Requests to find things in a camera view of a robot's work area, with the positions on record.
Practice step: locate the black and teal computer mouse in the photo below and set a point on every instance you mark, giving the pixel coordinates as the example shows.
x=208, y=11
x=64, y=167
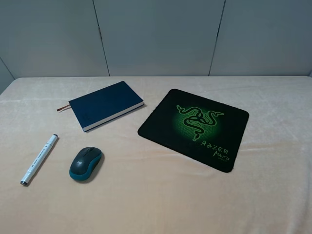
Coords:
x=84, y=163

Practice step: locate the white marker pen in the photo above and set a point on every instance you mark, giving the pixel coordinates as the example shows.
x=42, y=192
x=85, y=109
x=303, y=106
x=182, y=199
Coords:
x=38, y=160

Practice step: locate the dark blue notebook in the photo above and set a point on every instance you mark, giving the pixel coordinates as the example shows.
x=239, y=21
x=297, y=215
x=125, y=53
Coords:
x=104, y=105

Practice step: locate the black green Razer mouse pad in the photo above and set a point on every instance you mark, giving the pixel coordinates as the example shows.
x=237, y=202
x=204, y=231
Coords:
x=205, y=130

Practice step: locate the beige tablecloth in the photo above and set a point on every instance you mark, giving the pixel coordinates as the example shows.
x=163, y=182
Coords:
x=140, y=187

